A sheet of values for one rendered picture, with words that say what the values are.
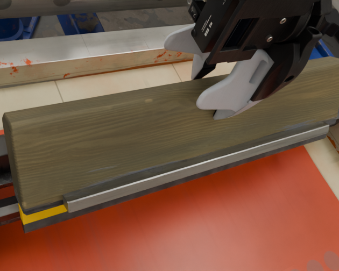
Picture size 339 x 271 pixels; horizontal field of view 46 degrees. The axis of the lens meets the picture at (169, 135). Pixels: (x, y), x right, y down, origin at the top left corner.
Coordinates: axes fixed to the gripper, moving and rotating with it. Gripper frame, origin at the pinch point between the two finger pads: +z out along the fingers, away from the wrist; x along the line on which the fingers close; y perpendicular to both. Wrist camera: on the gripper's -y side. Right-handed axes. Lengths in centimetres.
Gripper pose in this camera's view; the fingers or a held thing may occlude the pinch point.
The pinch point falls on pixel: (217, 88)
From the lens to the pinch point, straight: 37.1
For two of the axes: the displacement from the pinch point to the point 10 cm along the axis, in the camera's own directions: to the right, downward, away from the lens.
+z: -3.1, 5.2, 7.9
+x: 4.2, 8.3, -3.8
